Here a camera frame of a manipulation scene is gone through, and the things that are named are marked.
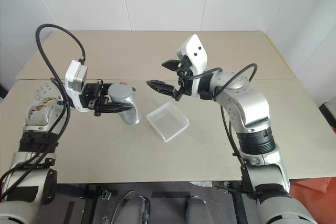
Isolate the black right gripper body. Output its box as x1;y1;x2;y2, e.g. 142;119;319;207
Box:
174;55;194;102

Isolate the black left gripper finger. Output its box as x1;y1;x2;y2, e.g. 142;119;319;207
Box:
93;102;135;116
101;82;138;92

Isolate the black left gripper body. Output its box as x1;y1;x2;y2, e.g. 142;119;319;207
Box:
78;79;112;111

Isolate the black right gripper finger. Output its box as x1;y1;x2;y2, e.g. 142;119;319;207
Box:
146;79;179;99
161;59;182;73

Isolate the shiny silver jar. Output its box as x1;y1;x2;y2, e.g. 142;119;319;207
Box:
109;94;143;126

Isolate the grey jar lid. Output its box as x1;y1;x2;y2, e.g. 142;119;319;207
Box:
108;82;134;104

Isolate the clear plastic box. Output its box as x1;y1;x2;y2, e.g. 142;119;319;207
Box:
145;101;190;143

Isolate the dark rounded shape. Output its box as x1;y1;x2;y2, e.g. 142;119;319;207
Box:
185;196;207;224
128;195;151;224

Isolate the black object beside table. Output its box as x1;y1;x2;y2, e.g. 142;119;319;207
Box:
318;101;336;131

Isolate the orange bag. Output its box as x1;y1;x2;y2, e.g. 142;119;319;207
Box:
290;176;336;224

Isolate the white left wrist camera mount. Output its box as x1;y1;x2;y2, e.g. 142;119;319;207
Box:
64;60;89;112

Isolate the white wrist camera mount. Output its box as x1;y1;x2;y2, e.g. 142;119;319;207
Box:
64;60;89;112
176;34;209;97

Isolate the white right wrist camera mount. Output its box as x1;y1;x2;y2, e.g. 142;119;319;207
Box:
176;34;209;97

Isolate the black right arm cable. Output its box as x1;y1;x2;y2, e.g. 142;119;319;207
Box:
179;63;258;193

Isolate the thin grey cable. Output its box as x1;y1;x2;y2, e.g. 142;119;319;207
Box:
114;190;140;224

